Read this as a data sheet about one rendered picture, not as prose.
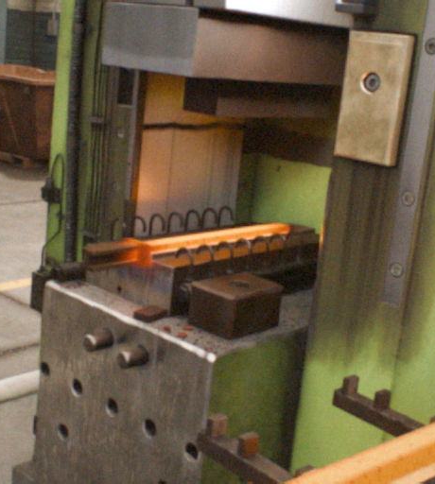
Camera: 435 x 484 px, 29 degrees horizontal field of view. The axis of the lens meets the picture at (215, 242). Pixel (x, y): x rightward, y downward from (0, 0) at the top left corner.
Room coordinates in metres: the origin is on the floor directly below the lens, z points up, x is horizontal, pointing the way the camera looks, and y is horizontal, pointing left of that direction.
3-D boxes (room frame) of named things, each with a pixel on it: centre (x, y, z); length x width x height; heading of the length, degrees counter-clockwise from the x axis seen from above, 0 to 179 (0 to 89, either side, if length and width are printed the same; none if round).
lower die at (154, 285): (1.40, -0.01, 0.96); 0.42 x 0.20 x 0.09; 138
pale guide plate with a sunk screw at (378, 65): (1.14, -0.19, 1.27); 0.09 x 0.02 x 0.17; 48
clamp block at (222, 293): (1.17, -0.04, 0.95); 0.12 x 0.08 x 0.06; 138
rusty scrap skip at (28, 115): (8.15, 2.02, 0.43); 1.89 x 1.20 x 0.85; 51
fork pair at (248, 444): (0.82, -0.11, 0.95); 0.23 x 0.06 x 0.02; 133
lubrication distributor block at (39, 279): (1.58, 0.33, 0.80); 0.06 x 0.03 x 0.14; 48
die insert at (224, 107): (1.42, -0.05, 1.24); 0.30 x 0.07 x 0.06; 138
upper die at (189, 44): (1.40, -0.01, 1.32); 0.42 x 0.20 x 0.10; 138
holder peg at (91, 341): (1.16, 0.16, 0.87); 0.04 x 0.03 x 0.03; 138
